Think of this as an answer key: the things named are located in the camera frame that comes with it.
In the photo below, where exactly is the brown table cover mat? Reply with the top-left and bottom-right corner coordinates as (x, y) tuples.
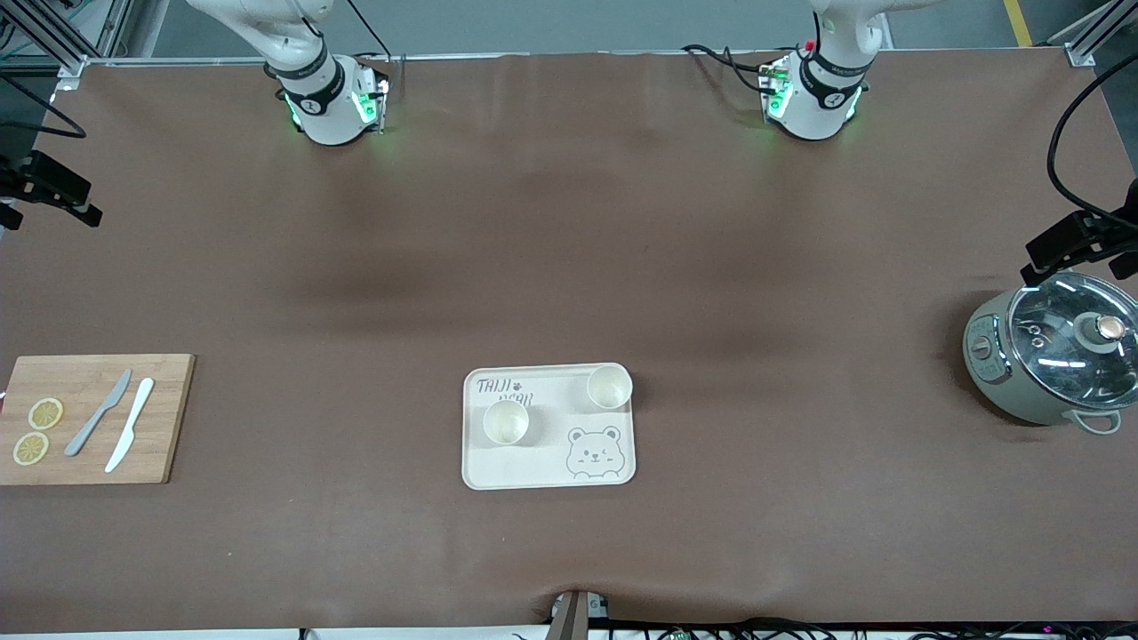
(0, 49), (1138, 634)

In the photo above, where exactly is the glass pot lid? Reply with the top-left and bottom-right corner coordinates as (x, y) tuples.
(1007, 273), (1138, 396)

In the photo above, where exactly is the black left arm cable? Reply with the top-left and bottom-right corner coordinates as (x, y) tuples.
(1046, 53), (1138, 228)

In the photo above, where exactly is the white IKEA cup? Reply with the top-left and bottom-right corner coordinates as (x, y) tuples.
(587, 363), (634, 410)
(483, 400), (532, 446)

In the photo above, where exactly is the green electric cooking pot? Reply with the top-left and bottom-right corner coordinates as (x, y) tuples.
(963, 271), (1138, 436)

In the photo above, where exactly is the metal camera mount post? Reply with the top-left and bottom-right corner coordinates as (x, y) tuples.
(549, 588), (611, 640)

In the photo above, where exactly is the aluminium frame profile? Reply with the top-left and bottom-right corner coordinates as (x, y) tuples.
(0, 0), (134, 81)
(1054, 0), (1138, 68)

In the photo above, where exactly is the white plastic knife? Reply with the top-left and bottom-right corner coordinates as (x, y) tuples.
(105, 378), (156, 474)

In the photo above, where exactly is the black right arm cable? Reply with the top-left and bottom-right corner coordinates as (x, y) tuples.
(0, 74), (89, 140)

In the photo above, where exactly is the grey plastic knife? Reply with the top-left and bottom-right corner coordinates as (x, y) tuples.
(64, 368), (133, 458)

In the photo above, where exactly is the black base cable bundle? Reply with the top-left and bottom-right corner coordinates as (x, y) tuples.
(681, 43), (774, 94)

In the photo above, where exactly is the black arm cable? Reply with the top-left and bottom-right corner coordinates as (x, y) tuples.
(1046, 53), (1138, 228)
(0, 74), (89, 140)

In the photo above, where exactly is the beige bear print tray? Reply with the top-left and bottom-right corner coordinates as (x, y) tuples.
(461, 363), (637, 491)

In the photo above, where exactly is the bamboo cutting board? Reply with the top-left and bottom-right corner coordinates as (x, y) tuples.
(0, 354), (196, 486)

